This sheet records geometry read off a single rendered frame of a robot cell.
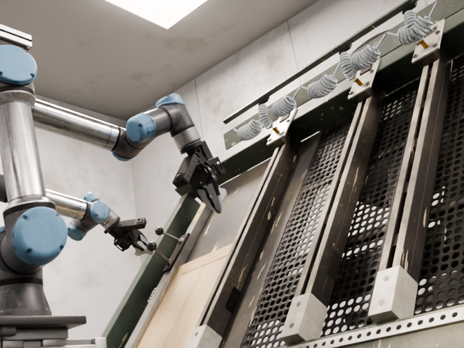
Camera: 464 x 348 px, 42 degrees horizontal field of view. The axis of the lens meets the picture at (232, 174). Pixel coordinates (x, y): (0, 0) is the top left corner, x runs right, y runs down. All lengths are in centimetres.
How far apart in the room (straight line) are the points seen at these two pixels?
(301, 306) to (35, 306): 64
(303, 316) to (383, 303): 25
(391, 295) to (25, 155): 87
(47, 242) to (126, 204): 504
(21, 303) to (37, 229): 19
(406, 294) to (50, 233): 79
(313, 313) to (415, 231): 32
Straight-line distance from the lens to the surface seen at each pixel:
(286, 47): 547
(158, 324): 227
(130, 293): 262
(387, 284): 138
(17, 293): 148
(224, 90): 583
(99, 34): 542
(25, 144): 146
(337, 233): 172
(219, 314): 189
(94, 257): 596
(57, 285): 567
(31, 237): 136
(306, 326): 152
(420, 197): 158
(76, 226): 232
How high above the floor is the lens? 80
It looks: 21 degrees up
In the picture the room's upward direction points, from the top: 9 degrees counter-clockwise
